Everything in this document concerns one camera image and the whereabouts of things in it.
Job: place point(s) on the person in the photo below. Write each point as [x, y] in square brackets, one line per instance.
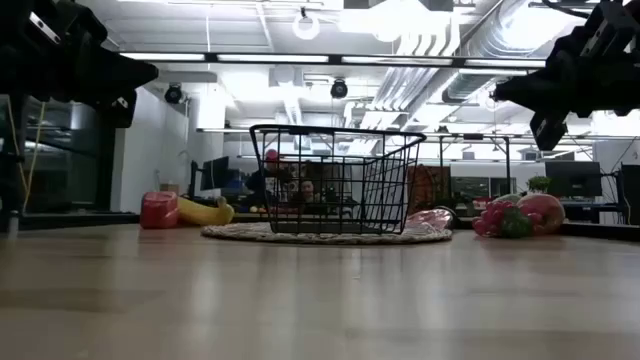
[272, 156]
[307, 189]

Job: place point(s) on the pink peach fruit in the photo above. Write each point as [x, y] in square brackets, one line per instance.
[547, 212]

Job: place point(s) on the round white ceiling lamp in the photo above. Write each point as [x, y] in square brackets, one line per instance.
[295, 27]

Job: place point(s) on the red patterned wall hanging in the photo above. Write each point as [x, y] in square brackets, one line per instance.
[435, 187]

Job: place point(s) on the black desk stand frame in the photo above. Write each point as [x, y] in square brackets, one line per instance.
[507, 165]

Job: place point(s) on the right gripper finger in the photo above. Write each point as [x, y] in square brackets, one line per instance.
[575, 90]
[550, 130]

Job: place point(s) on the silver ventilation duct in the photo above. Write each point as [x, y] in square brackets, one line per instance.
[495, 45]

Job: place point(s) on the black ceiling spotlight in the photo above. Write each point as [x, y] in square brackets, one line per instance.
[339, 89]
[173, 94]

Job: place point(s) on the round woven placemat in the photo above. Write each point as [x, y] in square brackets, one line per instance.
[235, 234]

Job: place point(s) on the green potted plant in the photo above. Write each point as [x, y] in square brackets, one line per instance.
[539, 183]

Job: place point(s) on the black frame post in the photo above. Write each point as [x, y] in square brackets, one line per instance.
[12, 165]

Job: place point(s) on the yellow banana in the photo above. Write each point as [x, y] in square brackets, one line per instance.
[200, 214]

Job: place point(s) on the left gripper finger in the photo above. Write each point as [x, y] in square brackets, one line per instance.
[110, 75]
[125, 107]

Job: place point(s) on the black computer monitor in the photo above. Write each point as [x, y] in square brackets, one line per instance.
[631, 192]
[215, 172]
[572, 179]

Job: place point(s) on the pink grape bunch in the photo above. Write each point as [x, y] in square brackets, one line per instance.
[492, 217]

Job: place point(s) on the black overhead light beam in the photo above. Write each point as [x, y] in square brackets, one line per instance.
[335, 59]

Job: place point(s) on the brown cardboard box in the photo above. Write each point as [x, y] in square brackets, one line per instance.
[170, 188]

